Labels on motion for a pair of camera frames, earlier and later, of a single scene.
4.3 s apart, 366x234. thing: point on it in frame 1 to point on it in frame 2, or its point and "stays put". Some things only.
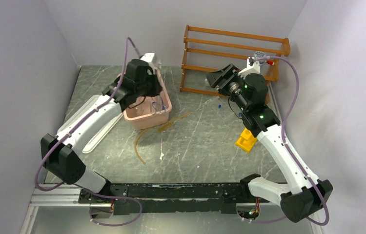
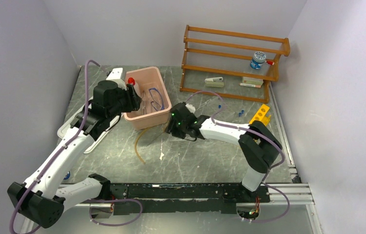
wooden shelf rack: [206, 50] stays put
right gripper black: [223, 77] to [171, 128]
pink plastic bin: [150, 111] stays put
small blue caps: [240, 113] stays put
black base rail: [133, 199] stays put
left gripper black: [157, 87] to [133, 100]
